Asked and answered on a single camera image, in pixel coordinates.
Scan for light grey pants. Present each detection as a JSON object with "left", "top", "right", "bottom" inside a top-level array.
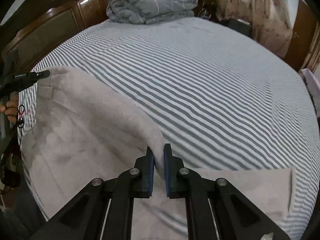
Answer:
[{"left": 21, "top": 65, "right": 297, "bottom": 240}]

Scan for person's left hand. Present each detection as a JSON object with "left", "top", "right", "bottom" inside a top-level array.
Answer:
[{"left": 0, "top": 92, "right": 19, "bottom": 124}]

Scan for dark wooden headboard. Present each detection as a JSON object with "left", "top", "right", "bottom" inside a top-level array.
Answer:
[{"left": 1, "top": 0, "right": 110, "bottom": 75}]

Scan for blue white striped bed sheet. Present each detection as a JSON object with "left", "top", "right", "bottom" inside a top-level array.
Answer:
[{"left": 20, "top": 17, "right": 319, "bottom": 239}]

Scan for folded grey blue quilt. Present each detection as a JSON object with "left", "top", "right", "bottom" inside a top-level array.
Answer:
[{"left": 106, "top": 0, "right": 198, "bottom": 24}]

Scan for purple cloth covered furniture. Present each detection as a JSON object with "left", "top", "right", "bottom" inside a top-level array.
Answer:
[{"left": 301, "top": 68, "right": 320, "bottom": 118}]

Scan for black bedside box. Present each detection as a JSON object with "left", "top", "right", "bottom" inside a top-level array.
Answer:
[{"left": 227, "top": 18, "right": 253, "bottom": 38}]

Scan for brown wooden door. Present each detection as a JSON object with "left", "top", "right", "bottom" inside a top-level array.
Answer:
[{"left": 284, "top": 0, "right": 317, "bottom": 72}]

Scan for floral beige curtain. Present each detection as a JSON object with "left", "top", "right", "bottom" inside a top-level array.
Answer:
[{"left": 217, "top": 0, "right": 292, "bottom": 59}]

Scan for black strap with cable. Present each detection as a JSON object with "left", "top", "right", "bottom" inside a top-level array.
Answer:
[{"left": 0, "top": 104, "right": 26, "bottom": 189}]

